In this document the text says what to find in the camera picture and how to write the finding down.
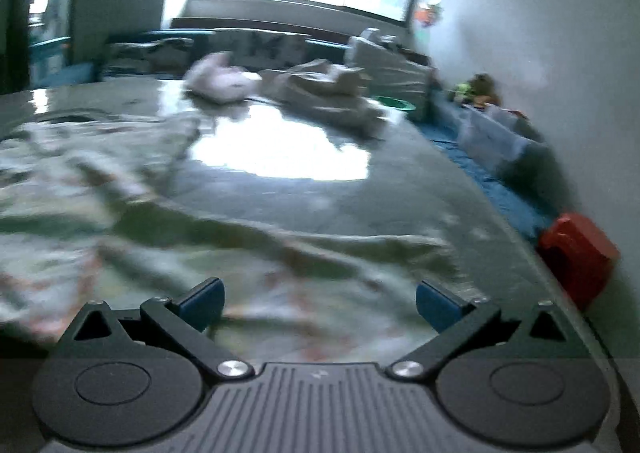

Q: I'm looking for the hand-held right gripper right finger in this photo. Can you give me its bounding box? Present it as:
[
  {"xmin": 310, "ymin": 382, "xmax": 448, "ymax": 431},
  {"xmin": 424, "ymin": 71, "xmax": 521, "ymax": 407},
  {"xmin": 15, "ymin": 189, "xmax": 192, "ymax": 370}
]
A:
[{"xmin": 386, "ymin": 281, "xmax": 581, "ymax": 379}]

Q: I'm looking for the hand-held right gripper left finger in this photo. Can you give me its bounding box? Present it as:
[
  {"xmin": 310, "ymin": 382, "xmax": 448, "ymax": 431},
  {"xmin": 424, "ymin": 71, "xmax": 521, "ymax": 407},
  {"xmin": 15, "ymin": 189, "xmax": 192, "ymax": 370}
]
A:
[{"xmin": 60, "ymin": 277, "xmax": 253, "ymax": 381}]

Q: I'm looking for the pale green floral garment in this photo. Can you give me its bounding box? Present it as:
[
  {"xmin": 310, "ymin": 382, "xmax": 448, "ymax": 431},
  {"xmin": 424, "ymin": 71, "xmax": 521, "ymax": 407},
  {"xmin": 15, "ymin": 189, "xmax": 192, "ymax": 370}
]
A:
[{"xmin": 0, "ymin": 115, "xmax": 463, "ymax": 366}]

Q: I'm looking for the red box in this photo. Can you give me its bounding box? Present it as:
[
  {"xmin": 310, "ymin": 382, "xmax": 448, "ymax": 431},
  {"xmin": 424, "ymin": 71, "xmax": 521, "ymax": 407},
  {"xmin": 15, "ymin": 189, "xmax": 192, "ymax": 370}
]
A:
[{"xmin": 536, "ymin": 213, "xmax": 621, "ymax": 311}]

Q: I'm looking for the clear plastic storage box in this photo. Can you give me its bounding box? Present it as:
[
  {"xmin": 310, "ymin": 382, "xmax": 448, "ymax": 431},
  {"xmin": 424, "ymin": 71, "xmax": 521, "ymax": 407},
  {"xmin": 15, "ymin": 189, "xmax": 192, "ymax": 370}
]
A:
[{"xmin": 457, "ymin": 105, "xmax": 551, "ymax": 176}]

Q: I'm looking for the green bowl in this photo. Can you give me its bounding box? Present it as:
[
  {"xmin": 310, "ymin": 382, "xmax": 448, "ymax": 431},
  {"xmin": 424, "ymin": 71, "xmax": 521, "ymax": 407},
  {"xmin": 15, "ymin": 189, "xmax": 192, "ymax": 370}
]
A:
[{"xmin": 374, "ymin": 95, "xmax": 417, "ymax": 112}]

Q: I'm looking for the folded pink garment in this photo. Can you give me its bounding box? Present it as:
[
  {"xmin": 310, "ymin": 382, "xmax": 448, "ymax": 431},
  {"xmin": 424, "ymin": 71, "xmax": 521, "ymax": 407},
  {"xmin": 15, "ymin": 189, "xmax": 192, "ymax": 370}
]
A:
[{"xmin": 184, "ymin": 52, "xmax": 262, "ymax": 104}]

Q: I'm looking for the brown teddy bear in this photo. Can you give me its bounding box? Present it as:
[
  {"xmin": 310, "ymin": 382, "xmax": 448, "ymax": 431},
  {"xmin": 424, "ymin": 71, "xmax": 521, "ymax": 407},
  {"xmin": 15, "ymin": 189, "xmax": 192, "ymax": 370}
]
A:
[{"xmin": 452, "ymin": 74, "xmax": 502, "ymax": 106}]

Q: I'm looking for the round black induction hob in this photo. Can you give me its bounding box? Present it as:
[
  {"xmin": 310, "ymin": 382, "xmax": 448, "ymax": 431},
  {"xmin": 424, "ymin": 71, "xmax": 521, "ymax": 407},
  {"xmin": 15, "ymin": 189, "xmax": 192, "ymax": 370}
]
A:
[{"xmin": 35, "ymin": 110, "xmax": 121, "ymax": 126}]

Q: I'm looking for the pale green pillow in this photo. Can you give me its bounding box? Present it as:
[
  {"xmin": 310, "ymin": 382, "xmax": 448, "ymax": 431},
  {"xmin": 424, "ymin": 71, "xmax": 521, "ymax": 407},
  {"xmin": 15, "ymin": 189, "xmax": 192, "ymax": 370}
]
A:
[{"xmin": 347, "ymin": 28, "xmax": 433, "ymax": 101}]

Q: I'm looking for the cream garment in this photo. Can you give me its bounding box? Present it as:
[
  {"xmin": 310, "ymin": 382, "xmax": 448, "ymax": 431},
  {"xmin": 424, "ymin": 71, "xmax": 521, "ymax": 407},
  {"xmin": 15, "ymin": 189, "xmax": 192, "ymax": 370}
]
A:
[{"xmin": 259, "ymin": 58, "xmax": 387, "ymax": 136}]

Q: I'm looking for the butterfly print cushion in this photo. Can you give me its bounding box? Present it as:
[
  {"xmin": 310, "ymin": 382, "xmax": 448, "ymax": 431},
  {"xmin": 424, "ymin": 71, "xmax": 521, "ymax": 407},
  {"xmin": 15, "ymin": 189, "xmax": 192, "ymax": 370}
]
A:
[
  {"xmin": 212, "ymin": 29, "xmax": 311, "ymax": 71},
  {"xmin": 109, "ymin": 37, "xmax": 195, "ymax": 78}
]

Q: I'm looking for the black white plush toy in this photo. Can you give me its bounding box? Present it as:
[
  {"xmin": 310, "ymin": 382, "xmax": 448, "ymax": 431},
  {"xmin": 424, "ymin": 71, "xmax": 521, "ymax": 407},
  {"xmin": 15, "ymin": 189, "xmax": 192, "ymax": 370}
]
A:
[{"xmin": 361, "ymin": 28, "xmax": 401, "ymax": 48}]

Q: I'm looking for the teal table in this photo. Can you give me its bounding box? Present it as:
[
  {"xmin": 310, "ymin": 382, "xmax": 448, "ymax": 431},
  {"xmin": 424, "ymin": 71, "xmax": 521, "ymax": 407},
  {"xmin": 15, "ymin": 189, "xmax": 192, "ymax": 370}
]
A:
[{"xmin": 29, "ymin": 35, "xmax": 96, "ymax": 86}]

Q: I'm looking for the colourful pinwheel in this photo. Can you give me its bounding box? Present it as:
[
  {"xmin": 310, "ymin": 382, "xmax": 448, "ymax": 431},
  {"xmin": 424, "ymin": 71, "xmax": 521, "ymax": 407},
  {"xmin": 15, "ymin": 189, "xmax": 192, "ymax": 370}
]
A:
[{"xmin": 412, "ymin": 0, "xmax": 445, "ymax": 31}]

